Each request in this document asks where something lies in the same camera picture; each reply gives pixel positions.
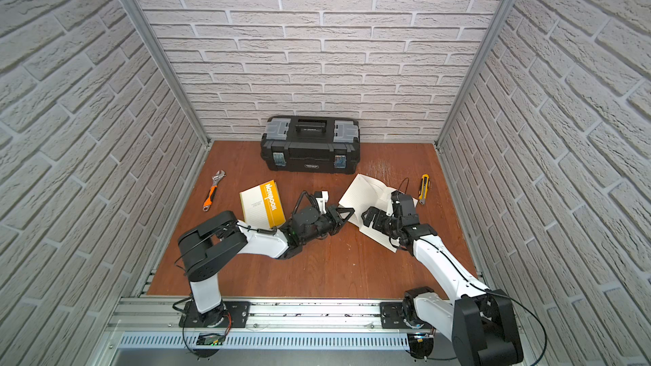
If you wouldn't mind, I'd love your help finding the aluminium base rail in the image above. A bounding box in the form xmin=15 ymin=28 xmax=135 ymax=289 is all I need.
xmin=106 ymin=297 xmax=525 ymax=352

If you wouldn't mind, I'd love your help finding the yellow utility knife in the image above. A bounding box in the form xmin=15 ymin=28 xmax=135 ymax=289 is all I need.
xmin=418 ymin=174 xmax=431 ymax=205

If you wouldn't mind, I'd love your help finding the right aluminium corner post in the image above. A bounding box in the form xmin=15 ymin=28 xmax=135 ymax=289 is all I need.
xmin=434 ymin=0 xmax=516 ymax=149

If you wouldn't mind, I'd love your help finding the left aluminium corner post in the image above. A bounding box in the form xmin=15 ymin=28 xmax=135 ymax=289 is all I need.
xmin=120 ymin=0 xmax=211 ymax=149

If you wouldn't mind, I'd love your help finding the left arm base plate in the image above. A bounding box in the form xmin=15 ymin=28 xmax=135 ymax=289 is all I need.
xmin=179 ymin=301 xmax=251 ymax=328

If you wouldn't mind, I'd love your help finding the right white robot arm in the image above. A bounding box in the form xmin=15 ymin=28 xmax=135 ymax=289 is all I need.
xmin=361 ymin=191 xmax=524 ymax=365

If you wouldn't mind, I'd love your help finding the aluminium corner post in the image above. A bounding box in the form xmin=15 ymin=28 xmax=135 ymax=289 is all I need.
xmin=120 ymin=0 xmax=211 ymax=149
xmin=434 ymin=0 xmax=516 ymax=149

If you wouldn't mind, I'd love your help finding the orange handled adjustable wrench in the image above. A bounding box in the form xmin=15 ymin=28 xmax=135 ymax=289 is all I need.
xmin=203 ymin=170 xmax=225 ymax=212

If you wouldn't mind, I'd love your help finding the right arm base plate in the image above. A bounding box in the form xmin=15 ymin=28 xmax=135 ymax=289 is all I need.
xmin=379 ymin=301 xmax=432 ymax=330

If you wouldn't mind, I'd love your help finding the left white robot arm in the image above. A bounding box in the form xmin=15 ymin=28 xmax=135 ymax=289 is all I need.
xmin=178 ymin=191 xmax=355 ymax=316

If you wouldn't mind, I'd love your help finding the black plastic toolbox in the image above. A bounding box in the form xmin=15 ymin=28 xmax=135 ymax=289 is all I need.
xmin=260 ymin=115 xmax=360 ymax=175

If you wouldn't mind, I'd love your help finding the open white lined notebook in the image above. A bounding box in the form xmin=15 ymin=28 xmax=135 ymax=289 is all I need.
xmin=339 ymin=175 xmax=415 ymax=254

